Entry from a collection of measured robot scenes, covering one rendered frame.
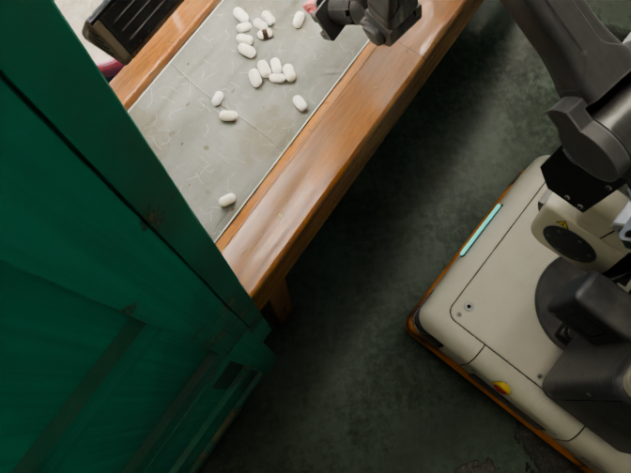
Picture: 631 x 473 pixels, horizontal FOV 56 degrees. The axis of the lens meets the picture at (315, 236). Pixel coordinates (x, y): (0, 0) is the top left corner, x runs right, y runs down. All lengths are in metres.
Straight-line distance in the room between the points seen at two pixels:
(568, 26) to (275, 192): 0.63
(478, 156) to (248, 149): 1.03
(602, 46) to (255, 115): 0.71
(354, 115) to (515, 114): 1.04
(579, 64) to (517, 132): 1.46
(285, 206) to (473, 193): 0.99
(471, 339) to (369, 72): 0.73
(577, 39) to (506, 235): 1.06
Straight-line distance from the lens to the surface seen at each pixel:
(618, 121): 0.65
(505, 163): 2.02
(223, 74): 1.23
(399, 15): 0.95
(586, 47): 0.63
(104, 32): 0.88
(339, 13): 1.10
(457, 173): 1.97
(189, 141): 1.17
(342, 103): 1.16
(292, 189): 1.09
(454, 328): 1.56
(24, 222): 0.29
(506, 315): 1.60
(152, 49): 1.25
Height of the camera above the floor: 1.79
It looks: 75 degrees down
